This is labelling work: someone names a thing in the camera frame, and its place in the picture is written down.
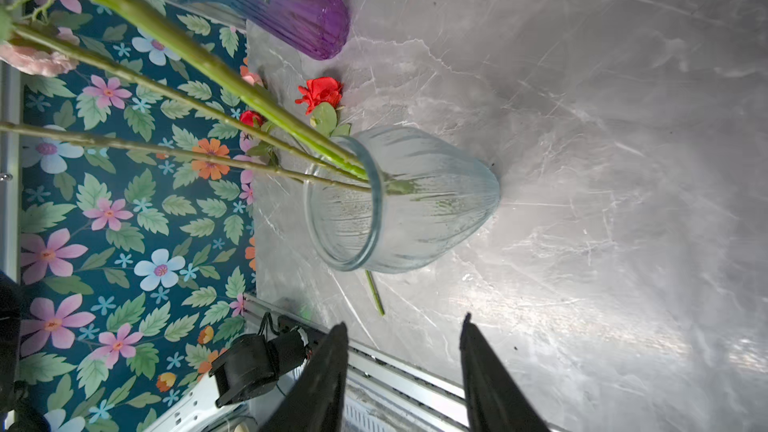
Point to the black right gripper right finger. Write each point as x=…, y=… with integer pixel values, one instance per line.
x=493, y=400

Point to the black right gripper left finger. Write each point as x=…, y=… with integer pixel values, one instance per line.
x=316, y=401

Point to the clear ribbed glass vase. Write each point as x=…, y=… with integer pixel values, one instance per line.
x=426, y=197

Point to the red rose stem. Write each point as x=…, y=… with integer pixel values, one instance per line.
x=252, y=147
x=330, y=90

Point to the cream peach rose stem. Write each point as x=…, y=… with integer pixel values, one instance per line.
x=96, y=141

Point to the white rose stem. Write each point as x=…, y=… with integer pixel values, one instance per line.
x=108, y=65

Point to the white rose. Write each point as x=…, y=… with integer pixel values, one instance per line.
x=142, y=15

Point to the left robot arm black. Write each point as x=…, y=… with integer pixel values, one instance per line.
x=252, y=365

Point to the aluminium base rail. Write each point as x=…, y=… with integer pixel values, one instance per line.
x=382, y=393

